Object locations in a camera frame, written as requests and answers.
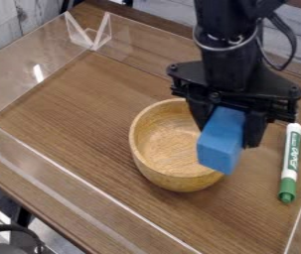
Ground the blue block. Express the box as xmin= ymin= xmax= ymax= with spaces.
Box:
xmin=197 ymin=107 xmax=245 ymax=175

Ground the black metal stand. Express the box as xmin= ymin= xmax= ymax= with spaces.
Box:
xmin=0 ymin=207 xmax=49 ymax=254

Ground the clear acrylic tray wall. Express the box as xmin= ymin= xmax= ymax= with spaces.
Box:
xmin=0 ymin=18 xmax=301 ymax=254

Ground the black cable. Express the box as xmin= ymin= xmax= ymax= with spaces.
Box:
xmin=0 ymin=223 xmax=46 ymax=254

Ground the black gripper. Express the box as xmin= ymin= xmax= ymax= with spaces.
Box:
xmin=167 ymin=48 xmax=301 ymax=148

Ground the wooden brown bowl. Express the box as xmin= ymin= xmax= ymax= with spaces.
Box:
xmin=129 ymin=99 xmax=225 ymax=192

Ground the green white dry-erase marker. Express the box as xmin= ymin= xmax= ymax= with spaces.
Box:
xmin=278 ymin=123 xmax=301 ymax=203

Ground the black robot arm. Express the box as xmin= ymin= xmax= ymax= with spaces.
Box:
xmin=168 ymin=0 xmax=301 ymax=148

